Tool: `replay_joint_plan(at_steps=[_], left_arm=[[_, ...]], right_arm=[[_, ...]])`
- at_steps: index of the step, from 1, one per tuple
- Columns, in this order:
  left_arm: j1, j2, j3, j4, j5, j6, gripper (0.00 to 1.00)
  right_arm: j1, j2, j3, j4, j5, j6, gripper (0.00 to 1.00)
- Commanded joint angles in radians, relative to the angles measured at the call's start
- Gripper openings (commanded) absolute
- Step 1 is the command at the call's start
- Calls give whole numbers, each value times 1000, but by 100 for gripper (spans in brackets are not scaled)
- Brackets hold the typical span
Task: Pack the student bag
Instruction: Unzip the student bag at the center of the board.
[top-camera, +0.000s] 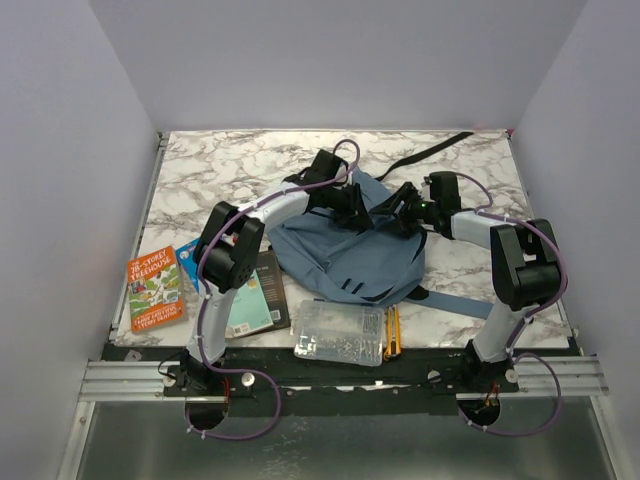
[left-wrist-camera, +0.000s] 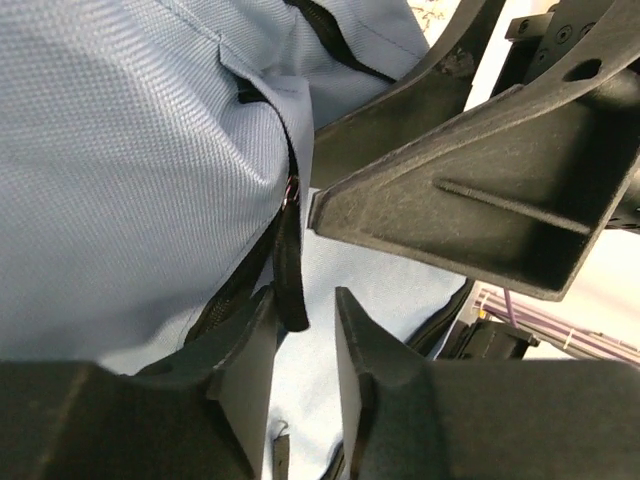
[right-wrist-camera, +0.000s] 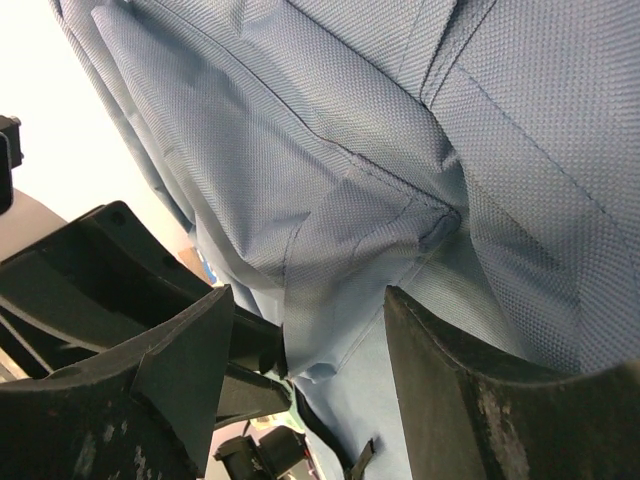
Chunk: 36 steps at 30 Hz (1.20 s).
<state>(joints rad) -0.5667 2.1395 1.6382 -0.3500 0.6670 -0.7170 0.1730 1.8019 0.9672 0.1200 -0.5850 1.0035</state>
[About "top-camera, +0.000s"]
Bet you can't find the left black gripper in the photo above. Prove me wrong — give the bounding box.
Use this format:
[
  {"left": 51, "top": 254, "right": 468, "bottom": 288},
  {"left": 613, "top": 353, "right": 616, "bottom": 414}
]
[{"left": 321, "top": 182, "right": 374, "bottom": 232}]

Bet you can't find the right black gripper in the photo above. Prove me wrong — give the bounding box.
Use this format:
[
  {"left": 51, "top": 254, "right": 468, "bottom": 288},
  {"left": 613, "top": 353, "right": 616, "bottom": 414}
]
[{"left": 371, "top": 182, "right": 440, "bottom": 239}]

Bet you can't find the blue student backpack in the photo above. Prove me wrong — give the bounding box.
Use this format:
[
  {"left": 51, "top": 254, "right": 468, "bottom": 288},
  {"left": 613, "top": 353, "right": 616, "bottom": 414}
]
[{"left": 268, "top": 131, "right": 494, "bottom": 319}]

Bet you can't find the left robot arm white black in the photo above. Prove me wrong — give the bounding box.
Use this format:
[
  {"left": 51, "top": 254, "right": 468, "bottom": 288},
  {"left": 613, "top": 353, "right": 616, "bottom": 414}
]
[{"left": 186, "top": 149, "right": 373, "bottom": 395}]

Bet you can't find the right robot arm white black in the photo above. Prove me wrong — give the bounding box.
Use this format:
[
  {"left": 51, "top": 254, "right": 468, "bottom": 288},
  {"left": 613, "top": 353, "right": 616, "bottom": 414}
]
[{"left": 369, "top": 171, "right": 568, "bottom": 392}]

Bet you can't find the blue blister pack card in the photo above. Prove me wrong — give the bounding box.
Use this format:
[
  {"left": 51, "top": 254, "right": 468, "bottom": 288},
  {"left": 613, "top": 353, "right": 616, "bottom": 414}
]
[{"left": 176, "top": 238, "right": 200, "bottom": 292}]

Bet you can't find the clear plastic screw box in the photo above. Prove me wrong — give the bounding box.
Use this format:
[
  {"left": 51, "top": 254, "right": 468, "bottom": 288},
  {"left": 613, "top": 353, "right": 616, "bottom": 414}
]
[{"left": 294, "top": 300, "right": 385, "bottom": 367}]

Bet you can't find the yellow utility knife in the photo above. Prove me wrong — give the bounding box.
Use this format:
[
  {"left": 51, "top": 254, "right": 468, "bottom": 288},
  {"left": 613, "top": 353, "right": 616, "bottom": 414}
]
[{"left": 383, "top": 305, "right": 402, "bottom": 361}]

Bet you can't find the teal paperback book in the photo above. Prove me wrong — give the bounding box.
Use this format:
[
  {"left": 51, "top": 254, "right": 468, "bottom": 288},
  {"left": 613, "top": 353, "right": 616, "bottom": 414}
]
[{"left": 226, "top": 271, "right": 273, "bottom": 338}]

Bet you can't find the orange treehouse book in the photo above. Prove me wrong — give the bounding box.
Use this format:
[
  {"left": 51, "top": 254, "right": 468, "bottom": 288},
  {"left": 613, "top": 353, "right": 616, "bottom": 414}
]
[{"left": 126, "top": 246, "right": 187, "bottom": 334}]

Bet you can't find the black mounting base plate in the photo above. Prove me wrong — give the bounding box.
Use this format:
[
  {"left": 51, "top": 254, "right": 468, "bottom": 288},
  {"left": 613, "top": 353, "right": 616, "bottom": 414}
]
[{"left": 101, "top": 344, "right": 579, "bottom": 417}]

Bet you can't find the aluminium rail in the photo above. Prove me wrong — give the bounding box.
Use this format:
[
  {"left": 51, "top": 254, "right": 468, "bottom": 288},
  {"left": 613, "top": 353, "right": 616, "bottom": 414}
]
[{"left": 79, "top": 356, "right": 610, "bottom": 403}]

